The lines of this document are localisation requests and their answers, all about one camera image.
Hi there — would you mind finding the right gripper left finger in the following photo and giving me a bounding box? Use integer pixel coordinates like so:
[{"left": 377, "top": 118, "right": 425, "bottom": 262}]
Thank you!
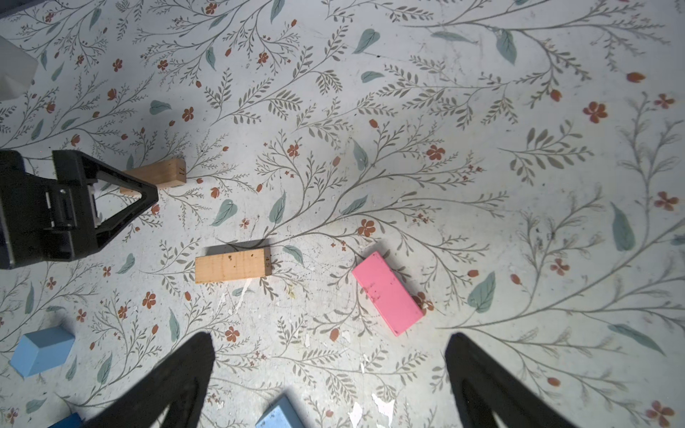
[{"left": 84, "top": 333, "right": 215, "bottom": 427}]

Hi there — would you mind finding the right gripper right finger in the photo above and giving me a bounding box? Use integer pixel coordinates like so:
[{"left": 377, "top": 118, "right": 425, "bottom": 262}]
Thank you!
[{"left": 445, "top": 333, "right": 573, "bottom": 428}]

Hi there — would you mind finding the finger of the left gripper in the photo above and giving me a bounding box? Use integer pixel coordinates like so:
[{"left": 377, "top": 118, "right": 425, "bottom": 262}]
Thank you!
[{"left": 52, "top": 150, "right": 159, "bottom": 251}]

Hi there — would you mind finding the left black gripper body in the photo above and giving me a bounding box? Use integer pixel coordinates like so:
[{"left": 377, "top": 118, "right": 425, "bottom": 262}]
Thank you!
[{"left": 1, "top": 150, "right": 102, "bottom": 269}]

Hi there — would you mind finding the natural wood block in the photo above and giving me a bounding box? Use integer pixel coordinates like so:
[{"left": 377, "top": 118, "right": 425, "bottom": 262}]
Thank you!
[
  {"left": 194, "top": 248, "right": 272, "bottom": 285},
  {"left": 125, "top": 158, "right": 187, "bottom": 189}
]

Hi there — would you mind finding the pink rectangular block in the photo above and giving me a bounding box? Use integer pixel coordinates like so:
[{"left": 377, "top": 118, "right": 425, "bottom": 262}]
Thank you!
[{"left": 352, "top": 251, "right": 424, "bottom": 336}]

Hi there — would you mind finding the dark blue cube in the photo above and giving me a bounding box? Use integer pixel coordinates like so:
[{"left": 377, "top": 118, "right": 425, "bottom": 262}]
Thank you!
[{"left": 48, "top": 413, "right": 83, "bottom": 428}]

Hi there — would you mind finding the light blue rectangular block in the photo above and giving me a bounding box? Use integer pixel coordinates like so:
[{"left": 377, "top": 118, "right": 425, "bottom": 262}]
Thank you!
[{"left": 255, "top": 395, "right": 305, "bottom": 428}]

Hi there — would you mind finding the light blue cube block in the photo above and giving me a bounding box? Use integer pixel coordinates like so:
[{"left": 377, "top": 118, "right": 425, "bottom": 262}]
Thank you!
[{"left": 10, "top": 326, "right": 75, "bottom": 378}]

